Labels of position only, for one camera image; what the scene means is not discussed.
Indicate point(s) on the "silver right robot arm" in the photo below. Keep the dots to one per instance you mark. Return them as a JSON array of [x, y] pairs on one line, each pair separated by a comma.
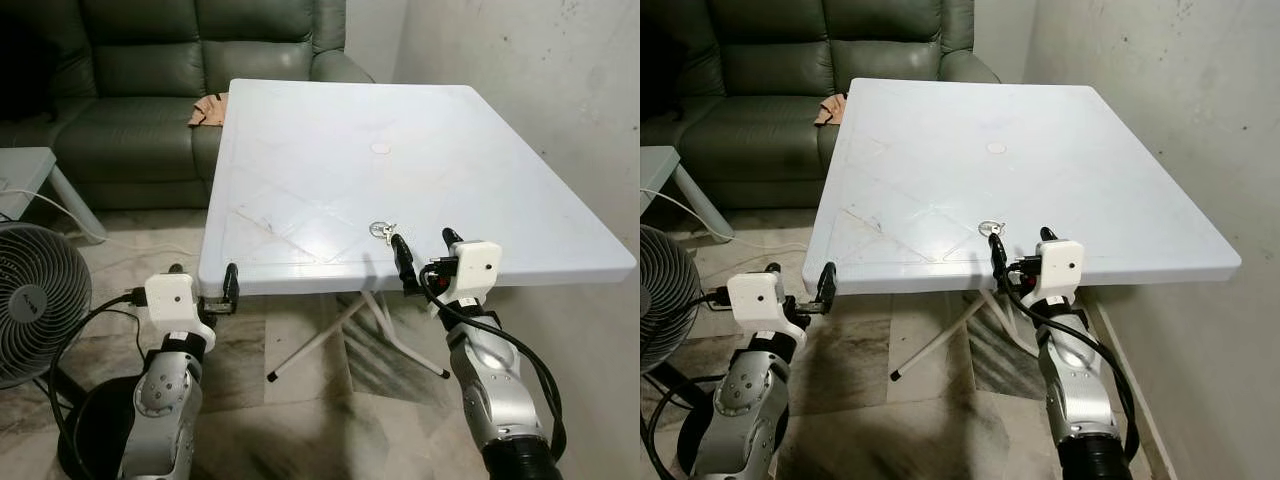
[[490, 390], [1075, 390]]

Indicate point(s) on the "white plastic folding table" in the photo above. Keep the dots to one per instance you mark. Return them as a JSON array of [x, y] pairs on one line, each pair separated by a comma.
[[1020, 190], [400, 190]]

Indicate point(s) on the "black floor fan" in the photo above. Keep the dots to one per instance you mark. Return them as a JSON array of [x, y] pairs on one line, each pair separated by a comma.
[[40, 300], [655, 300]]

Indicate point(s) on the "grey side table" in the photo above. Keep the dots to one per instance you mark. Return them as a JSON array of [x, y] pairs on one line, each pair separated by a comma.
[[655, 165], [20, 170]]

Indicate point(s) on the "brown crumpled cloth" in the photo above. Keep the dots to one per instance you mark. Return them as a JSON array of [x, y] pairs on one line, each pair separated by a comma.
[[831, 110], [208, 110]]

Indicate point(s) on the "dark green leather sofa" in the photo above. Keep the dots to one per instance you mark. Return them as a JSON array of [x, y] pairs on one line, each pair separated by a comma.
[[150, 60], [770, 60]]

